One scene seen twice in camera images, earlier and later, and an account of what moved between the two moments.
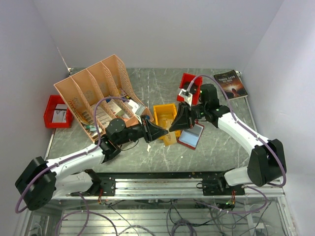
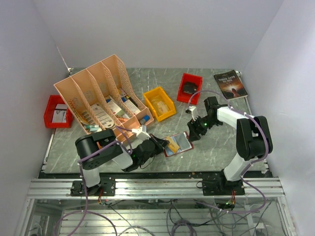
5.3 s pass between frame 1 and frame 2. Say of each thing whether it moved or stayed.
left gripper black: moved
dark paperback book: stayed
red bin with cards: stayed
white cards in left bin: stayed
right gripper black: moved
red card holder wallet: moved
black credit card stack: stayed
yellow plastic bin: moved
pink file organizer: stayed
